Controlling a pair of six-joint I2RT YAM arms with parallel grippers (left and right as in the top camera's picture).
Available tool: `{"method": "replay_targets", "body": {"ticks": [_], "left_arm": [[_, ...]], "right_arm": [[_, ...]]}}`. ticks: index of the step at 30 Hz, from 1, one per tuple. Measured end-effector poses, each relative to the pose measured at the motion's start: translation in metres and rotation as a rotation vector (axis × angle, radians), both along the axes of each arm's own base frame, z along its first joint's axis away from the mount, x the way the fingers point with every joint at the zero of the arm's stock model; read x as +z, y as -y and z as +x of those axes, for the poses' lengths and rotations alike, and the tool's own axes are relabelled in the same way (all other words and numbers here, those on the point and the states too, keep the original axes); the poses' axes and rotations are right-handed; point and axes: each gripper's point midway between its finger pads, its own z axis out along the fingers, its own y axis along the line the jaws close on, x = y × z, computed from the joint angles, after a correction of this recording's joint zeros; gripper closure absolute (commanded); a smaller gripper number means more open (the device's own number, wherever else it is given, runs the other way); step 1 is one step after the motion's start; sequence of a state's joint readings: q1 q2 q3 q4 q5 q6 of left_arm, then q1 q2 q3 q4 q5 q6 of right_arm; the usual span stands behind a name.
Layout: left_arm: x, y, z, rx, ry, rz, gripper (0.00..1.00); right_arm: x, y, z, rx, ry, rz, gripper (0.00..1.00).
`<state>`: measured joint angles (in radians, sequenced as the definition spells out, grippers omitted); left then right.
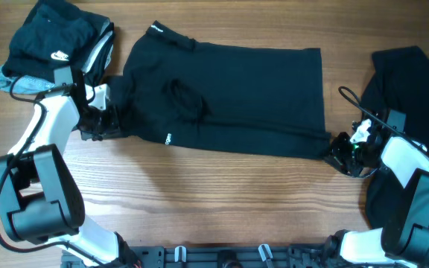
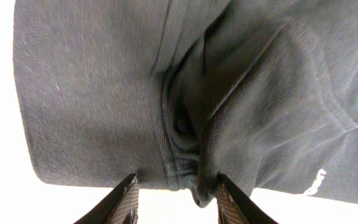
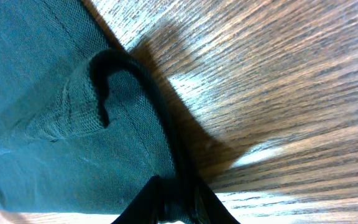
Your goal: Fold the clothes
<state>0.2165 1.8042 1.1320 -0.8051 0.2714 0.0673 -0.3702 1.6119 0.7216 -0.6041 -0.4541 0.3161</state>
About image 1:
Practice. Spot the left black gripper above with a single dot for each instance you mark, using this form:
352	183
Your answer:
112	126

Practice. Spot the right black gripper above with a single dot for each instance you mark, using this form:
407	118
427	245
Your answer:
342	151

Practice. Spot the black polo shirt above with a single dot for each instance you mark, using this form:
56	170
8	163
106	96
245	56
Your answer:
174	90

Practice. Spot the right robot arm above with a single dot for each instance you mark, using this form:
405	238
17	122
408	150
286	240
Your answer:
403	241

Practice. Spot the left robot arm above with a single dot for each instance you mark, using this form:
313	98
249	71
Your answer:
40	203

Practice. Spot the folded black grey-trimmed shirt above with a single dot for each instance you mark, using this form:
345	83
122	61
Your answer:
96	57

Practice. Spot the folded grey garment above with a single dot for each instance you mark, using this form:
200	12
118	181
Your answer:
26	85

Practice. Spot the black shirt pile right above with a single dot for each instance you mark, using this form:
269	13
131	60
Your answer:
401	82

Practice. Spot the folded black Nike garment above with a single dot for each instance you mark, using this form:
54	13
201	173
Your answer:
54	37

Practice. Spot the right white rail clip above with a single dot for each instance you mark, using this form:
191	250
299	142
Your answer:
265	253

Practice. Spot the white rail clip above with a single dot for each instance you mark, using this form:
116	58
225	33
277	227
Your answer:
180	254
265	253

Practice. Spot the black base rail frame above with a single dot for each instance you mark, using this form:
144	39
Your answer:
296	255

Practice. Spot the left white rail clip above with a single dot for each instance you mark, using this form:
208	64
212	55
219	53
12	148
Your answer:
180	254

